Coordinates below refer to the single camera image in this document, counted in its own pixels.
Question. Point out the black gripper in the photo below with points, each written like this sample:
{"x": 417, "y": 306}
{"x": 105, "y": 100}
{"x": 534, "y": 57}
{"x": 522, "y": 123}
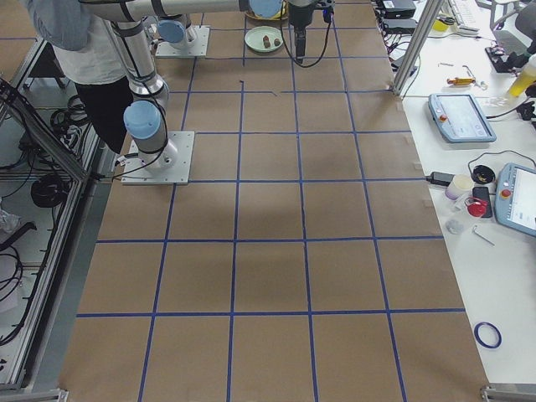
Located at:
{"x": 299, "y": 17}

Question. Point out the blue teach pendant near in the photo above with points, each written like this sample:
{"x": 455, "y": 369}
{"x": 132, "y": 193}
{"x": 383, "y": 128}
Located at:
{"x": 515, "y": 198}

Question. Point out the gold metal tool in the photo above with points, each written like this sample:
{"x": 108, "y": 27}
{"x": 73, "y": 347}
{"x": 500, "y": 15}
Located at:
{"x": 460, "y": 81}

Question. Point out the brown wicker basket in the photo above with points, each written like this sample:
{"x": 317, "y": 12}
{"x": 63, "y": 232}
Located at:
{"x": 277, "y": 17}

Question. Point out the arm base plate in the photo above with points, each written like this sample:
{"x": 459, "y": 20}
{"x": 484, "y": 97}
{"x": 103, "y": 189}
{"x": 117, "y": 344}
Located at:
{"x": 199, "y": 48}
{"x": 173, "y": 166}

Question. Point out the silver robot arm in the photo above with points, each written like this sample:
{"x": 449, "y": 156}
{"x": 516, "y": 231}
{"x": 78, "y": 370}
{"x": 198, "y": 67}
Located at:
{"x": 177, "y": 31}
{"x": 127, "y": 34}

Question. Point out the black power adapter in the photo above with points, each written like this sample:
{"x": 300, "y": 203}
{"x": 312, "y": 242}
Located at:
{"x": 440, "y": 178}

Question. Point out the blue teach pendant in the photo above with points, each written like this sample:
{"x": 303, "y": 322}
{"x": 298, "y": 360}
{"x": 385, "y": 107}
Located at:
{"x": 515, "y": 198}
{"x": 460, "y": 118}

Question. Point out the person in white shirt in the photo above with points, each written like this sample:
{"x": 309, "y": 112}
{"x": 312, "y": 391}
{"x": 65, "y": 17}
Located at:
{"x": 86, "y": 56}

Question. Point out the light green plate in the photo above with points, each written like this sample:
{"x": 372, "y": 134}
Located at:
{"x": 254, "y": 39}

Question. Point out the red emergency button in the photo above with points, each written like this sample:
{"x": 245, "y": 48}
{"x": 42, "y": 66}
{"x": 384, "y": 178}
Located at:
{"x": 478, "y": 208}

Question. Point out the blue tape roll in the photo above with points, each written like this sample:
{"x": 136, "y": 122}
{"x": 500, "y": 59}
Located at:
{"x": 487, "y": 335}

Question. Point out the blue teach pendant far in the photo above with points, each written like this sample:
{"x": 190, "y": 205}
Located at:
{"x": 460, "y": 118}

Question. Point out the aluminium frame post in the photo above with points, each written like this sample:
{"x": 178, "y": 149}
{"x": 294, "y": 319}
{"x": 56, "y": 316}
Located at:
{"x": 427, "y": 17}

